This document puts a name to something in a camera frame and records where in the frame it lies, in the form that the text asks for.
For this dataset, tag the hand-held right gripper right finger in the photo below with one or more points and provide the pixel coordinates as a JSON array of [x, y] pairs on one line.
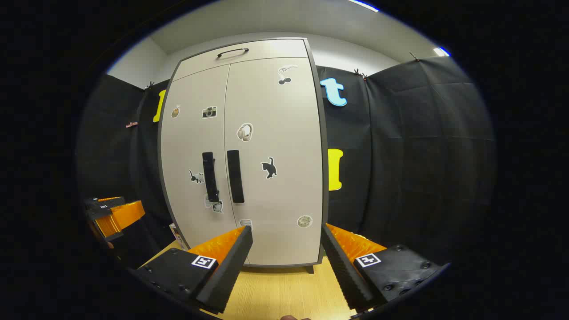
[[344, 271]]

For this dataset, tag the beige double-door shoe cabinet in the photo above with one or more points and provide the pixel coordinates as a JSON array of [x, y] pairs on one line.
[[323, 178]]

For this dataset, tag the beige cabinet door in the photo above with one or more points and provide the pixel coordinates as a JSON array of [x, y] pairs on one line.
[[186, 146], [289, 200]]

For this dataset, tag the ceiling light strip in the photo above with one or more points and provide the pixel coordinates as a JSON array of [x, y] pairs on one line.
[[362, 4], [441, 51]]

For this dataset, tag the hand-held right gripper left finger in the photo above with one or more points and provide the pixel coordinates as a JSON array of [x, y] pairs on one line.
[[231, 266]]

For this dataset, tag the beige cabinet drawer front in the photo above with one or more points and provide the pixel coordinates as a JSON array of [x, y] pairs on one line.
[[275, 49]]

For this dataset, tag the small printed cardboard box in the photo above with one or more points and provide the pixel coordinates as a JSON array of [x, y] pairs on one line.
[[178, 235]]

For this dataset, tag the black backdrop cloth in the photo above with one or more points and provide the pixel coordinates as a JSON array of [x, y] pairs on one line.
[[422, 155]]

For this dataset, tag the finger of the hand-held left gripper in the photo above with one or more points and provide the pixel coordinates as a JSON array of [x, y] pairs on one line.
[[100, 213], [111, 202]]

